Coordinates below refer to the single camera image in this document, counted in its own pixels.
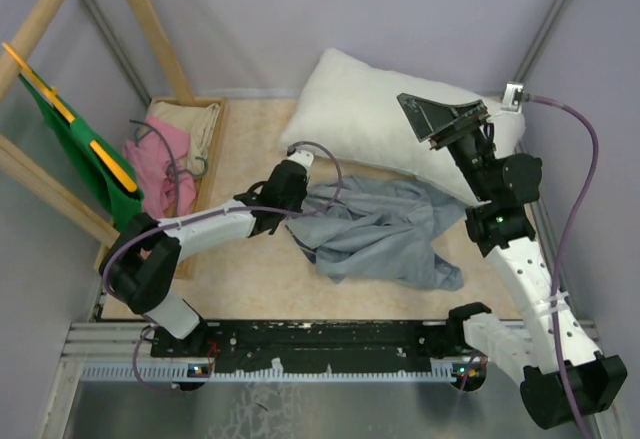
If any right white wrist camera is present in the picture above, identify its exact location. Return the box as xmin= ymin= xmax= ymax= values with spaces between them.
xmin=501 ymin=82 xmax=524 ymax=113

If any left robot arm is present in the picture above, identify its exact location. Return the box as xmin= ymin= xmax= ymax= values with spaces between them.
xmin=99 ymin=155 xmax=311 ymax=356

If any wooden tray box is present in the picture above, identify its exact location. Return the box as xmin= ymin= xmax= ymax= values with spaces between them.
xmin=93 ymin=96 xmax=229 ymax=280

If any green shirt on hanger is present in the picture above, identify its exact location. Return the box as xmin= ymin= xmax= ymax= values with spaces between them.
xmin=19 ymin=73 xmax=144 ymax=231

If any yellow plastic hanger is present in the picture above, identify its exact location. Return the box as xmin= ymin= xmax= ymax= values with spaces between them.
xmin=2 ymin=42 xmax=138 ymax=193

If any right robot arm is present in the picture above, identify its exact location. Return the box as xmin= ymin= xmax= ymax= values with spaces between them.
xmin=397 ymin=93 xmax=627 ymax=431

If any white cable duct strip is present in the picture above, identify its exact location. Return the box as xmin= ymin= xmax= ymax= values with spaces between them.
xmin=81 ymin=360 xmax=467 ymax=384

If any white pillow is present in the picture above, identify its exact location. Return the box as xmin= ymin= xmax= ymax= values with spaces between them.
xmin=278 ymin=48 xmax=525 ymax=205

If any beige cloth in tray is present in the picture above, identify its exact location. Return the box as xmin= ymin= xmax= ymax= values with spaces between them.
xmin=148 ymin=101 xmax=220 ymax=177

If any aluminium frame rail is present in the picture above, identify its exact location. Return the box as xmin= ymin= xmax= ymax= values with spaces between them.
xmin=512 ymin=0 xmax=572 ymax=83

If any wooden clothes rack frame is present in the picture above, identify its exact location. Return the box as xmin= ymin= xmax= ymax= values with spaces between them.
xmin=0 ymin=0 xmax=196 ymax=250

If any light blue pillowcase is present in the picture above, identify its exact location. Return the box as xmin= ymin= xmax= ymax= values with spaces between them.
xmin=286 ymin=175 xmax=464 ymax=291

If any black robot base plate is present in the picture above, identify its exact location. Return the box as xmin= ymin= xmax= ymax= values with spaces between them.
xmin=151 ymin=319 xmax=472 ymax=374

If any pink garment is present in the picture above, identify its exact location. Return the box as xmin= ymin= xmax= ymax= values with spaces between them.
xmin=123 ymin=115 xmax=196 ymax=219

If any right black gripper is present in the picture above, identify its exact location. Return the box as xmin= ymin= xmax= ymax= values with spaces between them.
xmin=397 ymin=94 xmax=494 ymax=202

